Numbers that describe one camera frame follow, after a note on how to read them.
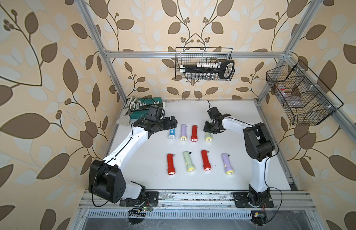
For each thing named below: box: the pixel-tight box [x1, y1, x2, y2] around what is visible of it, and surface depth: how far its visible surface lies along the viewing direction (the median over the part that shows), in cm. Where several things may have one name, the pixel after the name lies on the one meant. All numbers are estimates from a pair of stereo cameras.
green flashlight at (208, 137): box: [204, 132, 213, 143], surface depth 98 cm
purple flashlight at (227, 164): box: [221, 152, 235, 175], surface depth 86 cm
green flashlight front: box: [183, 151, 196, 173], surface depth 87 cm
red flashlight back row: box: [190, 124, 198, 143], surface depth 100 cm
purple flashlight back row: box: [179, 124, 188, 142], surface depth 99 cm
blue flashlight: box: [167, 127, 176, 141], surface depth 98 cm
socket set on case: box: [129, 100, 164, 112], surface depth 111 cm
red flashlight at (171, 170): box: [166, 153, 176, 175], surface depth 86 cm
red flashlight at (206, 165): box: [200, 149, 212, 171], surface depth 88 cm
